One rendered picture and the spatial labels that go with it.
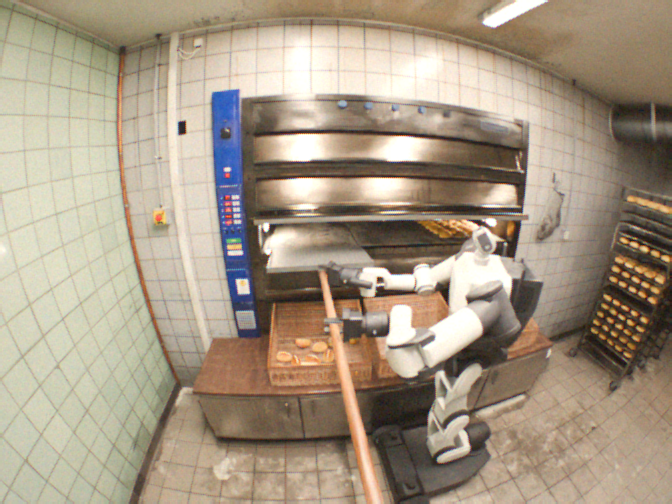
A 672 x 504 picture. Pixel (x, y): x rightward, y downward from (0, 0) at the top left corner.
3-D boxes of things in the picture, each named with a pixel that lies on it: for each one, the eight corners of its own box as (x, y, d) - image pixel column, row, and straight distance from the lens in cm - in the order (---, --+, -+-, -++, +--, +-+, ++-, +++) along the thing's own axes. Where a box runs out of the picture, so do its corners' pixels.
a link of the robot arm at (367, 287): (357, 267, 129) (380, 271, 125) (355, 288, 132) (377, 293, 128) (346, 271, 119) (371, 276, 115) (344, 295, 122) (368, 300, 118)
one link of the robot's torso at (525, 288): (506, 320, 132) (525, 242, 118) (521, 371, 105) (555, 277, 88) (443, 313, 126) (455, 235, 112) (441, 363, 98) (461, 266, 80)
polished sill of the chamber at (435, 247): (262, 256, 176) (262, 250, 174) (506, 245, 231) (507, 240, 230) (261, 259, 170) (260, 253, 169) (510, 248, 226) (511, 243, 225)
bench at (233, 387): (231, 390, 244) (214, 335, 207) (495, 359, 290) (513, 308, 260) (218, 446, 212) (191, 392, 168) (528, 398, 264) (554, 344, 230)
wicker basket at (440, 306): (360, 331, 196) (362, 297, 181) (433, 322, 214) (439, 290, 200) (377, 380, 160) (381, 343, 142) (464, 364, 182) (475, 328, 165)
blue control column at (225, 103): (272, 287, 391) (261, 126, 353) (283, 287, 389) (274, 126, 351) (252, 393, 237) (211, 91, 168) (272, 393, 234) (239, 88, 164)
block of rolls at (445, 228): (411, 220, 257) (412, 214, 256) (456, 219, 279) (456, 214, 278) (442, 239, 204) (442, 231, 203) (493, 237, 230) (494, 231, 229)
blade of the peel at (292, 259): (374, 267, 144) (374, 262, 143) (266, 272, 141) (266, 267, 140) (359, 245, 177) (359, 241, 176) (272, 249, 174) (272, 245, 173)
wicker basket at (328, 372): (277, 336, 195) (272, 301, 180) (358, 332, 195) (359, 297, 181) (270, 387, 159) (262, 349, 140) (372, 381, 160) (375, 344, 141)
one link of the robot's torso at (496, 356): (489, 352, 139) (499, 321, 129) (504, 369, 132) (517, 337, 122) (438, 365, 125) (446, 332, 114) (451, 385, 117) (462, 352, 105)
